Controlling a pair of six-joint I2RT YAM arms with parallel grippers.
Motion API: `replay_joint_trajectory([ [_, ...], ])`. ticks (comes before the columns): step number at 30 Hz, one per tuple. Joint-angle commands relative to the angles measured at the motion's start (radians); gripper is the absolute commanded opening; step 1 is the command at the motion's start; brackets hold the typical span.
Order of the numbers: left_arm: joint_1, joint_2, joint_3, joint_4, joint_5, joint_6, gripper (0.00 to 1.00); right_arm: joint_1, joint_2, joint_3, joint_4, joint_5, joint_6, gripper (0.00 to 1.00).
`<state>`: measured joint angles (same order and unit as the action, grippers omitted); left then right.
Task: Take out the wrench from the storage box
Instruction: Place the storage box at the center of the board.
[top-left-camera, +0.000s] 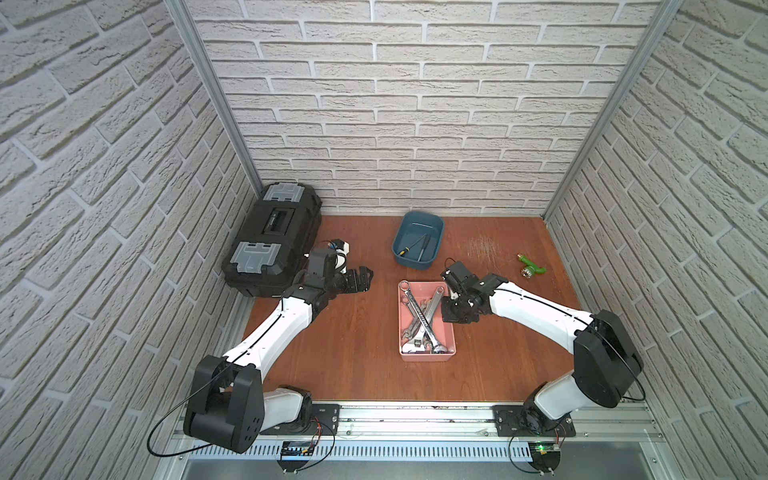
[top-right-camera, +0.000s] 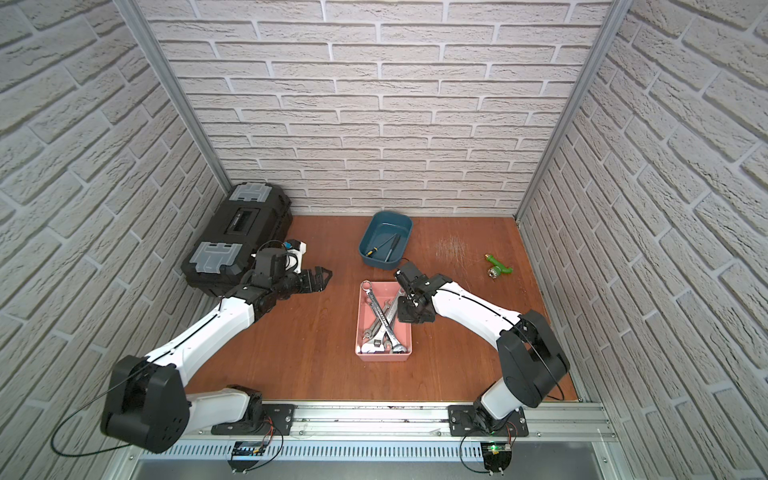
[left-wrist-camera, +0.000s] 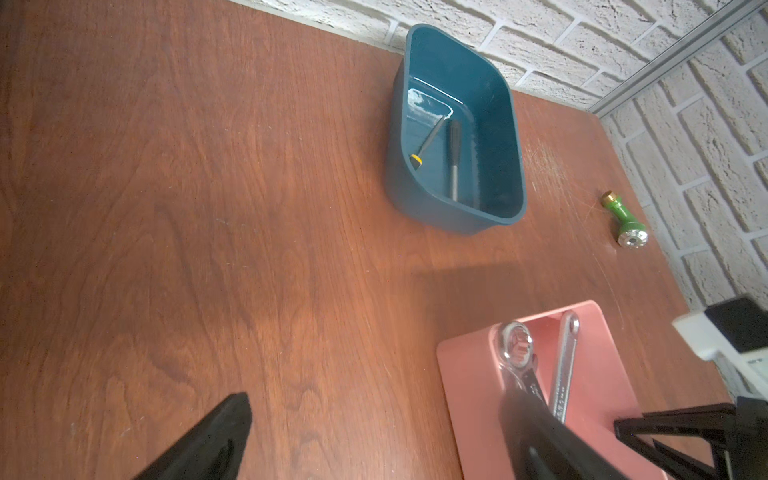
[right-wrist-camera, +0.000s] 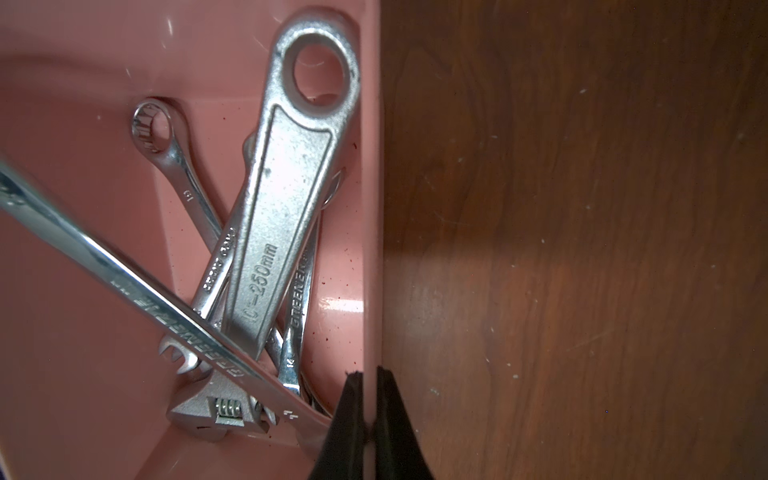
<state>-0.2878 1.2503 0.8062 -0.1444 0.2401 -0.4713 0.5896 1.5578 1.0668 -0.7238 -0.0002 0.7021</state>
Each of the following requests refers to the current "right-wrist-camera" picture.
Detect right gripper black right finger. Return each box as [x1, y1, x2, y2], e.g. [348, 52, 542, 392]
[374, 366, 434, 480]

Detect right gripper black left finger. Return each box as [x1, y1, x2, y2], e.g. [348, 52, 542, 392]
[308, 372, 365, 480]

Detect large silver combination wrench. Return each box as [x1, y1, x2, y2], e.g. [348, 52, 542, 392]
[1, 158, 331, 460]

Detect pink plastic storage box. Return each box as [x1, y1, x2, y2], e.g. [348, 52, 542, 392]
[1, 1, 381, 479]

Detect small silver combination wrench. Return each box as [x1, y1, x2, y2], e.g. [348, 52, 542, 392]
[130, 97, 286, 368]

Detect silver adjustable wrench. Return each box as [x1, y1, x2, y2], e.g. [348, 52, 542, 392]
[169, 8, 360, 441]

